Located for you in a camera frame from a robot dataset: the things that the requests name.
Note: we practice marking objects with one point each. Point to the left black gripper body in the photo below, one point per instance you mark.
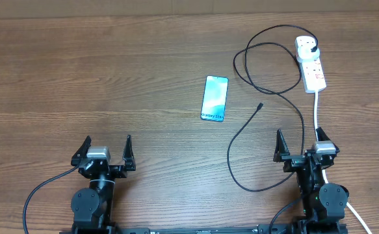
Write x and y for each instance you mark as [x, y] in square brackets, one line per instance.
[115, 173]

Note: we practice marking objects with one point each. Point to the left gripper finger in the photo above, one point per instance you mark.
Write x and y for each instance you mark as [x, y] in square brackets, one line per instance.
[80, 154]
[128, 156]

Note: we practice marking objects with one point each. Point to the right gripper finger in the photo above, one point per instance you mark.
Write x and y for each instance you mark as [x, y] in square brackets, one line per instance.
[281, 152]
[321, 135]

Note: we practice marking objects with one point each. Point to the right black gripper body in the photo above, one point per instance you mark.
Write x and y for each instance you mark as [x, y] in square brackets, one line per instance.
[294, 161]

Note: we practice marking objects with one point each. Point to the blue Galaxy smartphone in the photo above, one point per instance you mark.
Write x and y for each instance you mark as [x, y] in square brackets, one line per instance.
[214, 98]

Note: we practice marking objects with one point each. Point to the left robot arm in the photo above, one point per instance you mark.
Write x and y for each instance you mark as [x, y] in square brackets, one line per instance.
[92, 206]

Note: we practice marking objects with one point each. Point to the white charger plug adapter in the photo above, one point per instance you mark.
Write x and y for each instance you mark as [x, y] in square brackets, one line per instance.
[304, 53]

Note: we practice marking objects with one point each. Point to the white power strip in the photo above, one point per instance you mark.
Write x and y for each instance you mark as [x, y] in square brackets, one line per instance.
[312, 72]

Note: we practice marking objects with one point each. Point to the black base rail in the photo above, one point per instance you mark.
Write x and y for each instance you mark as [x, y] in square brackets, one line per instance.
[260, 229]

